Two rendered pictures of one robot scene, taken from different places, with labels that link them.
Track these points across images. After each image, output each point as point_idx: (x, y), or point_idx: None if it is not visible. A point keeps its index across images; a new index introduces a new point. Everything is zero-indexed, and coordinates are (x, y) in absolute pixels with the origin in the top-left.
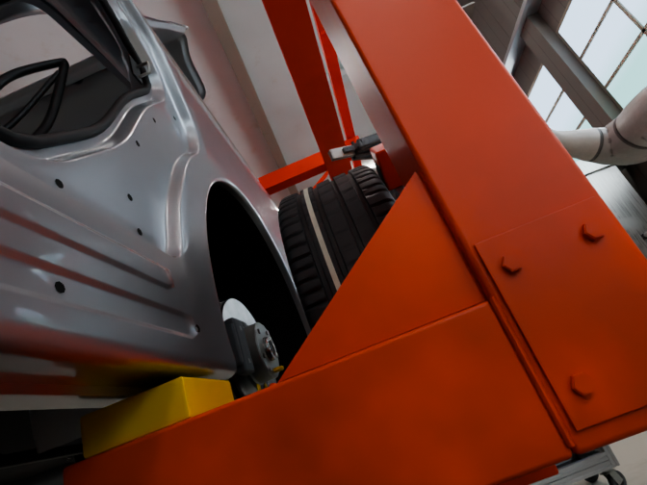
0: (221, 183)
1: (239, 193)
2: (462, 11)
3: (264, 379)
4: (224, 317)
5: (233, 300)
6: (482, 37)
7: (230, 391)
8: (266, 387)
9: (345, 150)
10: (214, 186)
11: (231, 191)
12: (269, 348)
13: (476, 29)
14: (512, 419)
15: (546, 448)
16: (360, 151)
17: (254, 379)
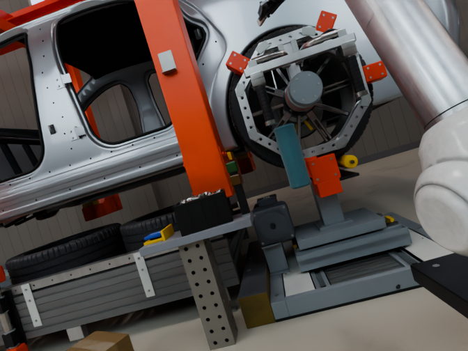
0: (250, 44)
1: (269, 31)
2: (160, 85)
3: (296, 122)
4: (271, 103)
5: (283, 88)
6: (164, 97)
7: (229, 154)
8: (304, 122)
9: (259, 20)
10: (250, 46)
11: (264, 35)
12: (292, 111)
13: (163, 94)
14: None
15: None
16: (265, 14)
17: (292, 122)
